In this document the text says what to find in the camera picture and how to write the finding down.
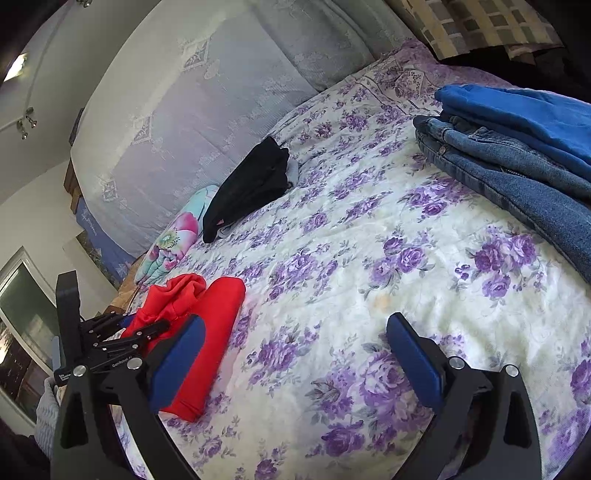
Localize blue picture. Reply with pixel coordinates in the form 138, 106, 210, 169
74, 196, 136, 288

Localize white lace cover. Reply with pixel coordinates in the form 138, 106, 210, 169
69, 0, 324, 257

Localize ceiling spotlight bar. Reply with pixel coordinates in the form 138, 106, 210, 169
15, 106, 38, 140

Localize grey lace covered cushion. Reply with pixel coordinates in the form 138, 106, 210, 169
252, 0, 416, 93

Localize checkered pillow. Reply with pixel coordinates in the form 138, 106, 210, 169
385, 0, 566, 60

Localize dark cloth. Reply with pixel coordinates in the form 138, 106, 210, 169
436, 44, 587, 93

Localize red pants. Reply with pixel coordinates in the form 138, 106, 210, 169
122, 272, 247, 423

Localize ceiling light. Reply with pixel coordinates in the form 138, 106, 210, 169
6, 52, 29, 80

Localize person's left forearm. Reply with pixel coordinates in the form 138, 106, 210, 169
34, 376, 64, 445

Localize window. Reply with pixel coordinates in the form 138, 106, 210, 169
0, 247, 62, 416

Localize teal pink floral pillow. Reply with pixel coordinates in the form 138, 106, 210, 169
134, 185, 220, 287

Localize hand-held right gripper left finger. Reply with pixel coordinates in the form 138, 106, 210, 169
51, 315, 207, 480

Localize blue denim jeans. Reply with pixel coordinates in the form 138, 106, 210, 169
412, 114, 591, 287

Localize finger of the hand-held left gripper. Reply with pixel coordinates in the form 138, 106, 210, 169
90, 314, 136, 345
88, 320, 171, 371

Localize brown wooden board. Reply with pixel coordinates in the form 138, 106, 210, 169
64, 159, 85, 214

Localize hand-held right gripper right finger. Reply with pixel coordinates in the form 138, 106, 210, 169
387, 313, 541, 480

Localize blue garment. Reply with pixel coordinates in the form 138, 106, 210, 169
434, 84, 591, 167

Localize purple floral bedspread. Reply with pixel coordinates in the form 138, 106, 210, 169
111, 39, 591, 480

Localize black garment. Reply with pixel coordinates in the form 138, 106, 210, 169
202, 136, 291, 244

